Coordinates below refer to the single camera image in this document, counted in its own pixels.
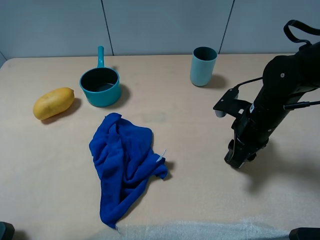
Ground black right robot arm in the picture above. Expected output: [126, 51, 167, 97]
[224, 43, 320, 168]

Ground black object bottom right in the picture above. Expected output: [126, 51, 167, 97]
[289, 227, 320, 240]

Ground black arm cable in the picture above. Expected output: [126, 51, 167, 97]
[283, 19, 320, 45]

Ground blue microfiber cloth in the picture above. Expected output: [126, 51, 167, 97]
[89, 113, 168, 229]

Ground light blue plastic cup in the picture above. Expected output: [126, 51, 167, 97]
[190, 46, 218, 87]

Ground black object bottom left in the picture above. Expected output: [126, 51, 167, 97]
[0, 221, 15, 240]

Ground teal saucepan with handle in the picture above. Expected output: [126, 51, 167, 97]
[79, 46, 122, 108]

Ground black object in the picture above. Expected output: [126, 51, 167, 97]
[289, 227, 320, 240]
[0, 221, 15, 240]

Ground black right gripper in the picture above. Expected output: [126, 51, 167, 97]
[224, 109, 275, 169]

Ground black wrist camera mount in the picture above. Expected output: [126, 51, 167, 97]
[213, 87, 251, 119]

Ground yellow mango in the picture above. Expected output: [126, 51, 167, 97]
[33, 87, 75, 121]

